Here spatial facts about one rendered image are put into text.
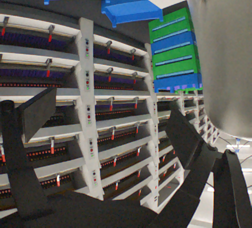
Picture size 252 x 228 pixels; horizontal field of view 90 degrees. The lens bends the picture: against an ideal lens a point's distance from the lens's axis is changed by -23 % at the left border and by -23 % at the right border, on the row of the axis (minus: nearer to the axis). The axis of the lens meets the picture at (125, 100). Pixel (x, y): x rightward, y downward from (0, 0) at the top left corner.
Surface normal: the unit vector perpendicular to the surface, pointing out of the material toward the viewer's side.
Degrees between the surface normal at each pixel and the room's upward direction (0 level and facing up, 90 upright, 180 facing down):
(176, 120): 103
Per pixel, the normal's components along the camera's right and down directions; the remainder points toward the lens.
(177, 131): -0.98, -0.18
